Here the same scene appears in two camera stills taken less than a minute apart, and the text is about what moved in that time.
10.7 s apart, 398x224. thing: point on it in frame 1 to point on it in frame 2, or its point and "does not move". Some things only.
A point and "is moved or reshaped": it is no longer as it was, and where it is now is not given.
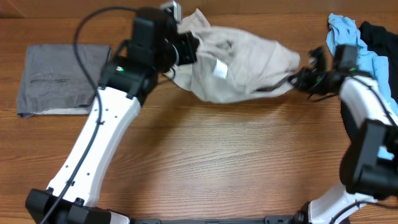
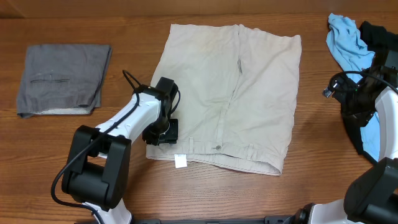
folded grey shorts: x=53 y=81 does not move
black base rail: x=271 y=219 does not move
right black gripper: x=303 y=74 to x=344 y=86
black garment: x=384 y=42 does not move
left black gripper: x=186 y=42 to x=171 y=136
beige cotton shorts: x=229 y=66 is moved or reshaped
